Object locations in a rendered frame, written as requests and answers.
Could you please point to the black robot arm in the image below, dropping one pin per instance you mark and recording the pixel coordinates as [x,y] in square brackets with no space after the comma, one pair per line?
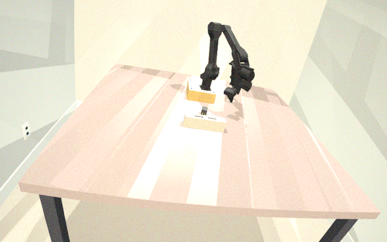
[240,63]

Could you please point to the black two-prong plug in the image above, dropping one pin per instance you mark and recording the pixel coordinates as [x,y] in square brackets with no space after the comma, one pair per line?
[204,110]

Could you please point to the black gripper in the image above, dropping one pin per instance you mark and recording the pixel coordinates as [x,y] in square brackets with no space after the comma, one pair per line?
[231,92]

